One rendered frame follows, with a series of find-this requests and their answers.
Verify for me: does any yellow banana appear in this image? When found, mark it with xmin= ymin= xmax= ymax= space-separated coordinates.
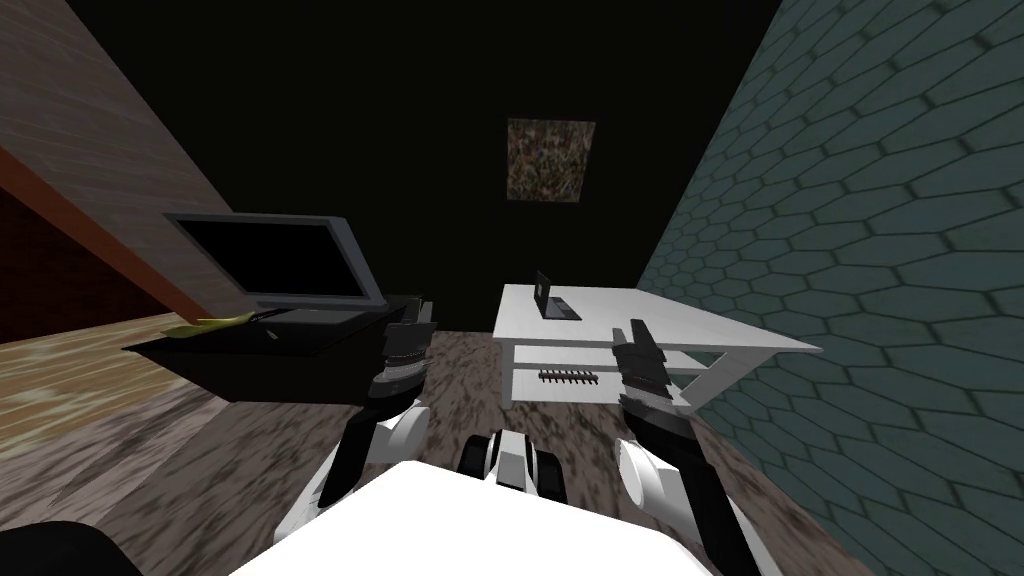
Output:
xmin=162 ymin=312 xmax=259 ymax=340

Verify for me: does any white desk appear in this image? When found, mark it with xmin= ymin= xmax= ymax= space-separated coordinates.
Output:
xmin=491 ymin=283 xmax=825 ymax=412

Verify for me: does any brown speckled wall picture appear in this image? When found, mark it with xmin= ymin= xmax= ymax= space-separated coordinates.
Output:
xmin=506 ymin=118 xmax=597 ymax=204

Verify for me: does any black low table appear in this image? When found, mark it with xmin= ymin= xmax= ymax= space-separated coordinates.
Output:
xmin=121 ymin=294 xmax=427 ymax=406

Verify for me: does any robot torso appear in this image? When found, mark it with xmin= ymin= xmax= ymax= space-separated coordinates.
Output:
xmin=227 ymin=427 xmax=713 ymax=576

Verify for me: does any black laptop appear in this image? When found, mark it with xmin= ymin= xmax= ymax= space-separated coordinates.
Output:
xmin=533 ymin=270 xmax=584 ymax=322

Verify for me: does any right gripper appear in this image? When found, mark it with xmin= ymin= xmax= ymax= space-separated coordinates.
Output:
xmin=611 ymin=317 xmax=673 ymax=401

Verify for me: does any grey framed television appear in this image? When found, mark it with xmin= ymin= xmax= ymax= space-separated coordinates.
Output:
xmin=162 ymin=211 xmax=391 ymax=326

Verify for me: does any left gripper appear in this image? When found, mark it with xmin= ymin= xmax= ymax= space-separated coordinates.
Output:
xmin=382 ymin=296 xmax=438 ymax=373

